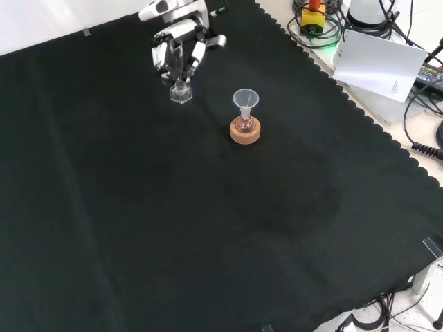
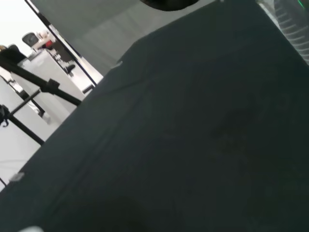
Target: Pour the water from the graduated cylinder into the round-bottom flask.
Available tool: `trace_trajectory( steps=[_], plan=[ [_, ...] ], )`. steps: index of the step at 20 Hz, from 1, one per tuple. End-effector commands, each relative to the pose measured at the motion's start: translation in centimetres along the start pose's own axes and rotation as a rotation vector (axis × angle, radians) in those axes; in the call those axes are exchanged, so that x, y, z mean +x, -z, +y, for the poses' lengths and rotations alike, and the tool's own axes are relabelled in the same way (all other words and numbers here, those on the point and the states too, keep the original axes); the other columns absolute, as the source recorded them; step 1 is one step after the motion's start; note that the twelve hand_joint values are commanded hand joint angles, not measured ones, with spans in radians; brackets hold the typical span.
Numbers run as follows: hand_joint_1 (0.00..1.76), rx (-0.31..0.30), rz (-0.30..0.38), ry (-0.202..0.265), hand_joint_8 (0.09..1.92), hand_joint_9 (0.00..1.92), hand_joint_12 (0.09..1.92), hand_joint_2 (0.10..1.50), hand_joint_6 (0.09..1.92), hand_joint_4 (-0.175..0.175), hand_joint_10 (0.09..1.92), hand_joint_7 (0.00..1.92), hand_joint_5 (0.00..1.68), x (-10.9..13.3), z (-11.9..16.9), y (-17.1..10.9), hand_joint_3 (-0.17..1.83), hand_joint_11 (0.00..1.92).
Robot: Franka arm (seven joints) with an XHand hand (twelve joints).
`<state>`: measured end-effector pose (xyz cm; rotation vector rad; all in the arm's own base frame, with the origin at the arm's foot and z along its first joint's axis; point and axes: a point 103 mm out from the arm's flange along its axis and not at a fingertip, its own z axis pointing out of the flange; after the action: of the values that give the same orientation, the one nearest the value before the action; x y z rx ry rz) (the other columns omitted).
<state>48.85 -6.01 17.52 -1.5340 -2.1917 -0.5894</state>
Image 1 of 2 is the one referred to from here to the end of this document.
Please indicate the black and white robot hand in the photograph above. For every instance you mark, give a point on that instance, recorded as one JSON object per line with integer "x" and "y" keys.
{"x": 180, "y": 29}

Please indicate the clear round-bottom flask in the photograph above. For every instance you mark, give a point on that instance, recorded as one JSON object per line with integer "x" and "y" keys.
{"x": 246, "y": 125}

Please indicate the clear tape piece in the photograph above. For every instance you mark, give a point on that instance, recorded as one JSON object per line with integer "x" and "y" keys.
{"x": 87, "y": 32}

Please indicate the clear plastic funnel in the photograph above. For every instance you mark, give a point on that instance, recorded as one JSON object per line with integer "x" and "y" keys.
{"x": 244, "y": 98}

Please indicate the yellow stop button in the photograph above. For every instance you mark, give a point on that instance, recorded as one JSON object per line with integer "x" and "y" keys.
{"x": 313, "y": 19}

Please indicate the black bench cloth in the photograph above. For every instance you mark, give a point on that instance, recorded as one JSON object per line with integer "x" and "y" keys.
{"x": 173, "y": 214}

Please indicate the pale board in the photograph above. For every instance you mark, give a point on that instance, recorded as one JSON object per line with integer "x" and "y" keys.
{"x": 377, "y": 65}

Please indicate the black power adapter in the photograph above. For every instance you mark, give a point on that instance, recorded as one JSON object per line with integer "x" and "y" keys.
{"x": 431, "y": 76}

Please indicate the clear cloth clamp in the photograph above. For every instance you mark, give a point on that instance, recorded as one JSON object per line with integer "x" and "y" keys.
{"x": 434, "y": 247}

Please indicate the white bench bracket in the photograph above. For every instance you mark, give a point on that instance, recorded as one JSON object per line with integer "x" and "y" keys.
{"x": 427, "y": 276}

